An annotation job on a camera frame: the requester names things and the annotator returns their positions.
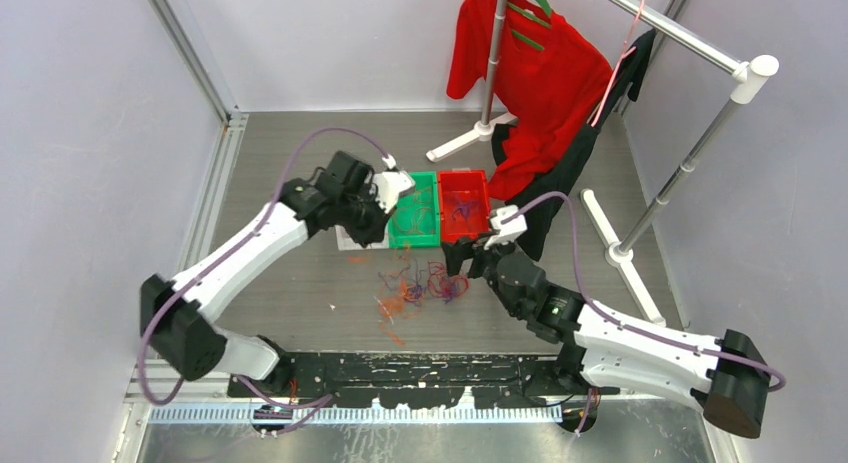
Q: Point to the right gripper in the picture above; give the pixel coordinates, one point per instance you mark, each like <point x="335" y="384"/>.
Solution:
<point x="456" y="252"/>

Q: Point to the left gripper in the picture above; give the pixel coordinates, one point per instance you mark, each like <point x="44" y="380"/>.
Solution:
<point x="375" y="232"/>

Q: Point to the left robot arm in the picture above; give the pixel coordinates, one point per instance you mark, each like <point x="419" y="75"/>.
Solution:
<point x="178" y="316"/>

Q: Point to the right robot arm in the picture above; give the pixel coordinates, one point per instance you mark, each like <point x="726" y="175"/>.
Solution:
<point x="724" y="378"/>

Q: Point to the white plastic bin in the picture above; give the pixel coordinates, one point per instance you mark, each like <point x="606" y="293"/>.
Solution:
<point x="346" y="243"/>

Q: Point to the red plastic bin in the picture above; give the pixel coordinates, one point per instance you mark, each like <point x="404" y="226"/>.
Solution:
<point x="464" y="203"/>

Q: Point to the green plastic bin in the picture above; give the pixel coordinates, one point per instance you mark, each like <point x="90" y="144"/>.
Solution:
<point x="416" y="223"/>

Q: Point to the black shirt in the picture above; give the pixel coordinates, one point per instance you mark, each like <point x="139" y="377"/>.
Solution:
<point x="566" y="161"/>

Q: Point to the red shirt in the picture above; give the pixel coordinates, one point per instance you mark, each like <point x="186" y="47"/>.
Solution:
<point x="549" y="76"/>

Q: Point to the pink hanger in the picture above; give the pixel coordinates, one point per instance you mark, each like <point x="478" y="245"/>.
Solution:
<point x="625" y="51"/>

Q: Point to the green hanger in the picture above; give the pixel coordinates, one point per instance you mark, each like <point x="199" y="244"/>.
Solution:
<point x="545" y="7"/>

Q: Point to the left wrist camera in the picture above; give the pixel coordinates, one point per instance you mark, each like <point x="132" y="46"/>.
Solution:
<point x="391" y="186"/>

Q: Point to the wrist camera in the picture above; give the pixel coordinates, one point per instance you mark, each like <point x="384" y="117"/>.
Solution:
<point x="391" y="186"/>
<point x="506" y="225"/>

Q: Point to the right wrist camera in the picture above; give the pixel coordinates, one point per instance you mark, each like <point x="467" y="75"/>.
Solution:
<point x="506" y="225"/>

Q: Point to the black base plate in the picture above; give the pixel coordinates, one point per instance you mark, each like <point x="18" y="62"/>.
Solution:
<point x="419" y="388"/>

